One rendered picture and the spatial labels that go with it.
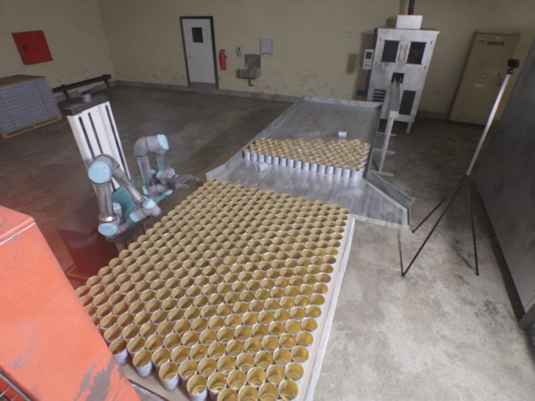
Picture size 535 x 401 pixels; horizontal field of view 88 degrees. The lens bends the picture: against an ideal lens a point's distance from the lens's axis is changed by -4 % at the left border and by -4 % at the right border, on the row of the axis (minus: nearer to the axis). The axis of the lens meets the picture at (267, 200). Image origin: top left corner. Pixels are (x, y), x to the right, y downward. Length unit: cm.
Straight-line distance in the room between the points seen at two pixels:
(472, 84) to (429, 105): 102
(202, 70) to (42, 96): 428
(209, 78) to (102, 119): 756
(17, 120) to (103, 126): 619
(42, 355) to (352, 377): 225
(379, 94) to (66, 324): 667
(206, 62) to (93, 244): 781
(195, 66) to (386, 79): 577
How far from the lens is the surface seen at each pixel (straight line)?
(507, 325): 342
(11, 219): 50
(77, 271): 315
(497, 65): 811
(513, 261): 372
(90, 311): 156
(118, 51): 1203
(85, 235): 267
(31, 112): 871
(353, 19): 824
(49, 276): 53
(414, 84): 685
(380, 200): 232
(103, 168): 194
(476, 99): 819
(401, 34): 673
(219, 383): 126
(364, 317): 288
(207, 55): 970
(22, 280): 51
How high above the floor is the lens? 229
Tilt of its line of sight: 34 degrees down
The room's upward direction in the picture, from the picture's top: straight up
